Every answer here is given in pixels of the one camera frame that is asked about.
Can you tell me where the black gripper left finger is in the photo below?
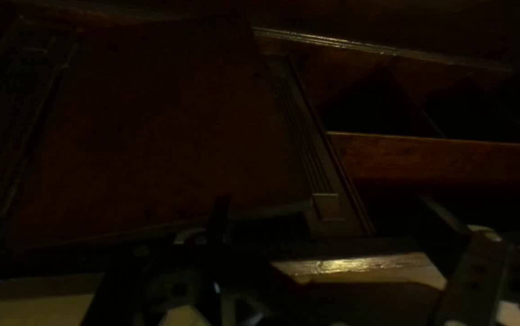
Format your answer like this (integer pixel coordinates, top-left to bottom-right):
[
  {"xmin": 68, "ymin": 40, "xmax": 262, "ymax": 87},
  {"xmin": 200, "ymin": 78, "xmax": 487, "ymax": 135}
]
[{"xmin": 81, "ymin": 196, "xmax": 284, "ymax": 326}]

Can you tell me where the dark wooden desk hutch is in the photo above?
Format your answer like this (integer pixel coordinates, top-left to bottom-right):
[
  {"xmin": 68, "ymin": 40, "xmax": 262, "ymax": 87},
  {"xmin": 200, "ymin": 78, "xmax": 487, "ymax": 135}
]
[{"xmin": 0, "ymin": 0, "xmax": 520, "ymax": 326}]

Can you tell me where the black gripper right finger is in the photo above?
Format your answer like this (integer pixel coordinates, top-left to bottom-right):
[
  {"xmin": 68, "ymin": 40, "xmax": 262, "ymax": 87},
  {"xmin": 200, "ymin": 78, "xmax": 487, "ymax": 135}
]
[{"xmin": 416, "ymin": 196, "xmax": 520, "ymax": 326}]

